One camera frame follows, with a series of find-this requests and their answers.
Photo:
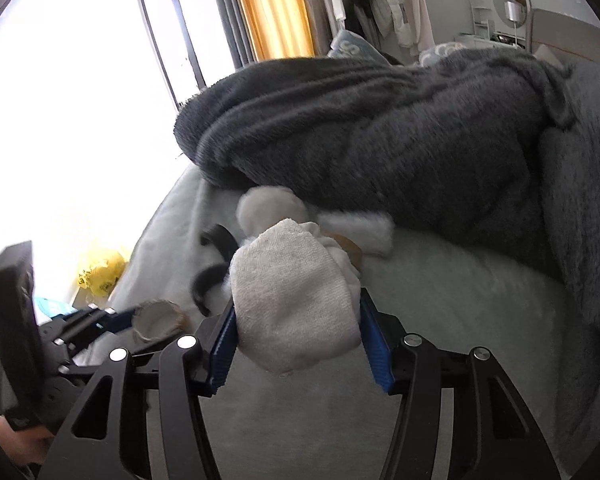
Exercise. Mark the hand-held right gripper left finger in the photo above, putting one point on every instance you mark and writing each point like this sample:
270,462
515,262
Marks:
224,355

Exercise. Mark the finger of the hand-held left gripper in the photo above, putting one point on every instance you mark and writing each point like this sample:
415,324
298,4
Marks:
90,352
112,317

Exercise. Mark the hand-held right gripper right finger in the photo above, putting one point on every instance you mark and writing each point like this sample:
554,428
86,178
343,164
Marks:
375,350

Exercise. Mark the beige paper cup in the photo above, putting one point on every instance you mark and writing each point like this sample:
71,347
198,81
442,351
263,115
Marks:
155,321

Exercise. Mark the person's left hand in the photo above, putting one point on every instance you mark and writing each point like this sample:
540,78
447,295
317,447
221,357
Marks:
22,445

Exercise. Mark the yellow plastic bag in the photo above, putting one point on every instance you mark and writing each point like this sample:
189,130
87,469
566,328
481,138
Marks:
100,270

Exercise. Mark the blue packet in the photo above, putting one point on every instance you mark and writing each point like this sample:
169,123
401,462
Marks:
52,306

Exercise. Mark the bed with light blue sheet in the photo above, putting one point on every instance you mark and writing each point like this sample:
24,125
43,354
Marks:
305,425

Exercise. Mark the brown plush piece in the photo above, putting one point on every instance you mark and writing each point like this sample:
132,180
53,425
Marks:
351,250

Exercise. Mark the black headband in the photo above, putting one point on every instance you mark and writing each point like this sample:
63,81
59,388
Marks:
219,240

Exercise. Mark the white fluffy plush piece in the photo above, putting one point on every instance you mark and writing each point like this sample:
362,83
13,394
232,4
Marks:
360,230

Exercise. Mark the white fluffy plush ball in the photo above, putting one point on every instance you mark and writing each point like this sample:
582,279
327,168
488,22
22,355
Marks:
270,207

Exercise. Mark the dark grey fleece blanket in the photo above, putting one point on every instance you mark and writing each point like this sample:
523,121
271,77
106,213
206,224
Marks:
370,135

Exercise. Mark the light grey fleece blanket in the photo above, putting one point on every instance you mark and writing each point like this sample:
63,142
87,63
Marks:
580,220

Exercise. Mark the light blue patterned blanket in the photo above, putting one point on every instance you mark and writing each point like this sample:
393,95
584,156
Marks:
352,46

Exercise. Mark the white dresser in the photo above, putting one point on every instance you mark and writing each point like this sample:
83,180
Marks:
480,39

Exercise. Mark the grey curtain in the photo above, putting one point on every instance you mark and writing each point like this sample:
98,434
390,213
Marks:
232,10

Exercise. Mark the pale pink hanging garment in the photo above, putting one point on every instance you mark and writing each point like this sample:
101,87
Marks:
415,10

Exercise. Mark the white shelf rack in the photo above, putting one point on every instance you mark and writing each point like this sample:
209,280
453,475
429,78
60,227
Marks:
481,15

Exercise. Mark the yellow curtain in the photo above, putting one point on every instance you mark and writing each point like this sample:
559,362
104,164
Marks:
275,5

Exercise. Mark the white hanging shirt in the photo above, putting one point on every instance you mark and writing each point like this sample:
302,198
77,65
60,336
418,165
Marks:
330,0

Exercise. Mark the white table lamp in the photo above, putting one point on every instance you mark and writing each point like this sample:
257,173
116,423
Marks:
514,10

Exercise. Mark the beige headboard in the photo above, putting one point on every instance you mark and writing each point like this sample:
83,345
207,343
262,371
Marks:
575,30

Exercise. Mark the sliding glass door frame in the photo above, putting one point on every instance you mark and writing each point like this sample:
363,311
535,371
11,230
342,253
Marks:
180,25

